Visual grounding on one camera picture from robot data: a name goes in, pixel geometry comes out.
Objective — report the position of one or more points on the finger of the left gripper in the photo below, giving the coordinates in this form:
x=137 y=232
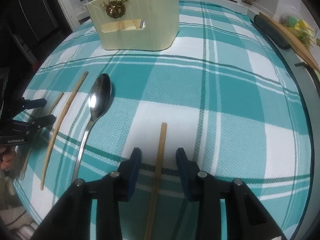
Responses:
x=32 y=104
x=31 y=127

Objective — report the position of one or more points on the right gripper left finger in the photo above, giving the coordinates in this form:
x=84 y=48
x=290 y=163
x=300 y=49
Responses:
x=70 y=217

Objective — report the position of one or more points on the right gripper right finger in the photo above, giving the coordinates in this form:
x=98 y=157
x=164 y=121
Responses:
x=246 y=217

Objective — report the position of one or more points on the large steel spoon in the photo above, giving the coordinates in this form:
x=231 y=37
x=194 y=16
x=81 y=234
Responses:
x=98 y=102

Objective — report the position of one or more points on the wooden chopstick seven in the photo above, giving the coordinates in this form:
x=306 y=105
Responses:
x=157 y=178

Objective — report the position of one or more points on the wooden chopstick four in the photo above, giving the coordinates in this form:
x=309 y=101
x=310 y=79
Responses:
x=121 y=25

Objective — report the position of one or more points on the left hand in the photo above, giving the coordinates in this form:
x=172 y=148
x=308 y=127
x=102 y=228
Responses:
x=8 y=155

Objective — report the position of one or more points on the black refrigerator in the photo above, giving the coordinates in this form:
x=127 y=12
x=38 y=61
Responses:
x=37 y=27

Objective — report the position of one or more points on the teal plaid tablecloth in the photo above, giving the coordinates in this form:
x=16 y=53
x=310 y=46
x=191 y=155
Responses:
x=226 y=96

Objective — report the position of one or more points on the cream utensil holder box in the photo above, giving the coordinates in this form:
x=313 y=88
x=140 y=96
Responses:
x=161 y=23

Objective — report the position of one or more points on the green oven mitt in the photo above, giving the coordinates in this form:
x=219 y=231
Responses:
x=311 y=72

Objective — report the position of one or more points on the wooden cutting board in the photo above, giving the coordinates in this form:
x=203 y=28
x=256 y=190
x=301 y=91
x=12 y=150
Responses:
x=293 y=41

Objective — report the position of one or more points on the black padded mat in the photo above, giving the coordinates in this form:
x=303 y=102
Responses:
x=271 y=32

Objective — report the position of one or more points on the bag of sponges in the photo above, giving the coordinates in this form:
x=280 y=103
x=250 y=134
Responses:
x=301 y=29

